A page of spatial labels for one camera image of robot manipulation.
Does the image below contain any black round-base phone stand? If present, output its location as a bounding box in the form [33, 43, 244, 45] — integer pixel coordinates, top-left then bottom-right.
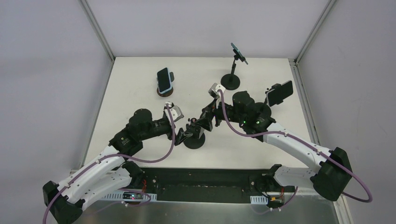
[183, 118, 205, 149]

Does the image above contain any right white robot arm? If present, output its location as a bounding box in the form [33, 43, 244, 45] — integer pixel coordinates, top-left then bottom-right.
[195, 90, 352, 201]

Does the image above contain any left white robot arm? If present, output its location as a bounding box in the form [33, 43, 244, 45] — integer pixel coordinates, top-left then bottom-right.
[42, 102, 184, 224]

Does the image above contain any brown-base phone holder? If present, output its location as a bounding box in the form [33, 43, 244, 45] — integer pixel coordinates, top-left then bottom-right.
[156, 69, 174, 97]

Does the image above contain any right black round-base stand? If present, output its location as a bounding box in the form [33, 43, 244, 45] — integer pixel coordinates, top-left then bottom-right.
[259, 84, 283, 115]

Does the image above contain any blue-cased phone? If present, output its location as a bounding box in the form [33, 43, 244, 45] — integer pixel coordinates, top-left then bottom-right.
[157, 68, 172, 94]

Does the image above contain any black phone right side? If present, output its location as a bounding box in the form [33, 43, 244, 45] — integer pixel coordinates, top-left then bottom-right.
[266, 80, 293, 107]

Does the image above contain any teal phone on tall stand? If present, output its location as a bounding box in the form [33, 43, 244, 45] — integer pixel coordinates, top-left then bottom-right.
[231, 43, 248, 65]

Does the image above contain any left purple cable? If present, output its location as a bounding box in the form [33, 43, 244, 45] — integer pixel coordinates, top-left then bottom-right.
[42, 103, 177, 224]

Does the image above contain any purple cable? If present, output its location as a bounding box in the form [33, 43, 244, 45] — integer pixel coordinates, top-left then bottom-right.
[218, 90, 374, 203]
[42, 103, 177, 224]

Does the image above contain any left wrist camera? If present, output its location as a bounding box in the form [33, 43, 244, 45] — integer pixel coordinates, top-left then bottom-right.
[163, 102, 184, 123]

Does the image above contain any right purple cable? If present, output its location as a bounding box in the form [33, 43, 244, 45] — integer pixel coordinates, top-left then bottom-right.
[218, 90, 374, 203]

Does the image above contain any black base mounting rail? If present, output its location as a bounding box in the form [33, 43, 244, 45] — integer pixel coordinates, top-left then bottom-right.
[127, 168, 295, 203]

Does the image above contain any left white cable duct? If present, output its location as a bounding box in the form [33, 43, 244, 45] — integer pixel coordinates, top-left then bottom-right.
[101, 190, 157, 202]

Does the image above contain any white cable duct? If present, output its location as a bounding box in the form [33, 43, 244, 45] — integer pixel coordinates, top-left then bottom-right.
[250, 196, 269, 205]
[101, 190, 157, 202]

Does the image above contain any right aluminium frame post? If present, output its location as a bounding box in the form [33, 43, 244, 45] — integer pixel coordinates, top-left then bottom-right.
[294, 0, 338, 66]

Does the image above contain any aluminium frame post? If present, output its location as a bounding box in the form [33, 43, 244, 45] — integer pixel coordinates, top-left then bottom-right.
[294, 0, 338, 66]
[79, 0, 116, 64]

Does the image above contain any right white cable duct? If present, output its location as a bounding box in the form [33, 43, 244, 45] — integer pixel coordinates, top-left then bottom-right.
[250, 196, 269, 205]

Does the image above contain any left aluminium frame post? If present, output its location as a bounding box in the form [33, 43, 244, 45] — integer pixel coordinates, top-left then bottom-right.
[79, 0, 116, 64]

